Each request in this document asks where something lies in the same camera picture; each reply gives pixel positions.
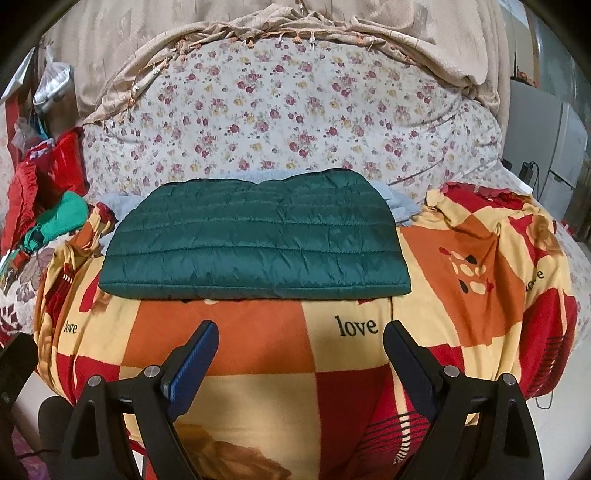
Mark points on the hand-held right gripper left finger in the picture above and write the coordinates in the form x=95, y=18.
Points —
x=194, y=369

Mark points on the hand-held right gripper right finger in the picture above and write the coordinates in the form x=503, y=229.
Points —
x=411, y=369

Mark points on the green puffer jacket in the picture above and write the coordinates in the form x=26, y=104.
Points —
x=254, y=240

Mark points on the orange red checked blanket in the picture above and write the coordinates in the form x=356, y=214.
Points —
x=277, y=346

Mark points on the white mattress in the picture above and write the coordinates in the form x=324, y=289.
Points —
x=563, y=415

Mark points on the light blue fleece cloth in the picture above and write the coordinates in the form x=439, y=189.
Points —
x=388, y=198

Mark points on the white maroon floral blanket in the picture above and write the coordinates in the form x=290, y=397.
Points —
x=27, y=295

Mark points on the teal green garment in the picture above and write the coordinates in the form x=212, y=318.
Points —
x=64, y=212

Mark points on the black charger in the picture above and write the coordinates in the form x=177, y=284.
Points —
x=527, y=170

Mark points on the red garment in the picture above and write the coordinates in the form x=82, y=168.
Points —
x=23, y=194

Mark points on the white fridge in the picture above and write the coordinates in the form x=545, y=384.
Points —
x=570, y=157

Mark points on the floral bedsheet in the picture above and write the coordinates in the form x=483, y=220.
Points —
x=277, y=115

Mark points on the white refrigerator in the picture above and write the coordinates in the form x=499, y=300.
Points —
x=531, y=124

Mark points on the small clear plastic bag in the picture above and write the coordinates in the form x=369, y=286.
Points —
x=23, y=131

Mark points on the large clear plastic bag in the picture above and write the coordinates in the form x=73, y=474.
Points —
x=55, y=92

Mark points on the beige fringed bed cover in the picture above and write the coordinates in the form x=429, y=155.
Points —
x=138, y=27

